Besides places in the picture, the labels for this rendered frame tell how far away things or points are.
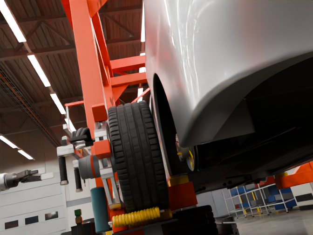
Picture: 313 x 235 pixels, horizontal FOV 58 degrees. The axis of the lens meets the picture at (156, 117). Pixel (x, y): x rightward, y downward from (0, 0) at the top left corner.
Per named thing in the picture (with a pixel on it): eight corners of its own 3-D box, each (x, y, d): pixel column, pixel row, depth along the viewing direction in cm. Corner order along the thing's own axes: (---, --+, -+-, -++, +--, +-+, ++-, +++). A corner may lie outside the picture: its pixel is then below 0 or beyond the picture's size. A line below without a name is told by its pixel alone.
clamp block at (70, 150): (74, 152, 152) (73, 143, 154) (57, 155, 151) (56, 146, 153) (76, 155, 157) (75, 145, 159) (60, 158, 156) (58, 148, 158)
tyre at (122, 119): (143, 77, 160) (147, 129, 218) (101, 85, 157) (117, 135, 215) (172, 193, 129) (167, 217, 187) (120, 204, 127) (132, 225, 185)
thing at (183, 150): (199, 145, 148) (182, 106, 171) (185, 148, 147) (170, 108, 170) (198, 180, 170) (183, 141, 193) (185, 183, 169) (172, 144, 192)
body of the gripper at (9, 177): (12, 189, 151) (30, 185, 152) (4, 187, 144) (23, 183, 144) (11, 175, 154) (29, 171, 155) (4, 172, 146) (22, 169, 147)
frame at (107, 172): (118, 204, 136) (101, 102, 155) (105, 207, 135) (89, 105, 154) (126, 210, 187) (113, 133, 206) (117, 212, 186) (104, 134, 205)
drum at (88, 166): (116, 170, 162) (112, 147, 167) (78, 179, 160) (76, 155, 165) (119, 175, 175) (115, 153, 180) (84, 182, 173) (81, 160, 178)
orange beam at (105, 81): (85, 1, 281) (83, -8, 285) (75, 3, 280) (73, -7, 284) (109, 84, 446) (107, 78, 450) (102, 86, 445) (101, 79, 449)
